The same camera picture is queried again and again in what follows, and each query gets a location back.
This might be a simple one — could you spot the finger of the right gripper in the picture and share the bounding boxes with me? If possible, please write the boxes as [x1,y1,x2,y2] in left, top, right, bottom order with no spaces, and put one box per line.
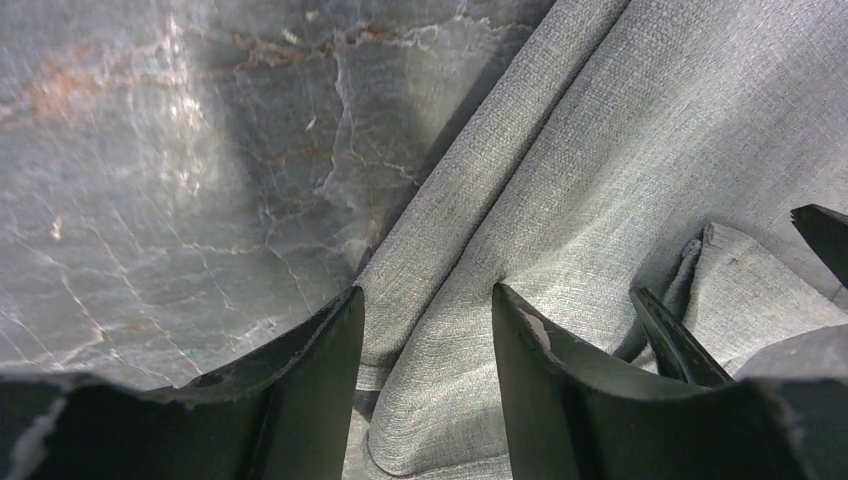
[630,287,732,387]
[791,204,847,287]

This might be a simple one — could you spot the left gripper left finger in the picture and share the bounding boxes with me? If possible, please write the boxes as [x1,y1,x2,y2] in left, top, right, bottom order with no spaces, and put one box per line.
[185,287,364,479]

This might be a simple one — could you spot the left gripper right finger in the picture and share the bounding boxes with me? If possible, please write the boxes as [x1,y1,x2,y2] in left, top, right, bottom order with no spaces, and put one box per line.
[492,284,729,479]

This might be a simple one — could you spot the grey cloth napkin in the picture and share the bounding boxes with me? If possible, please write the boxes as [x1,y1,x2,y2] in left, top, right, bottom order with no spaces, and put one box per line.
[358,1,847,479]

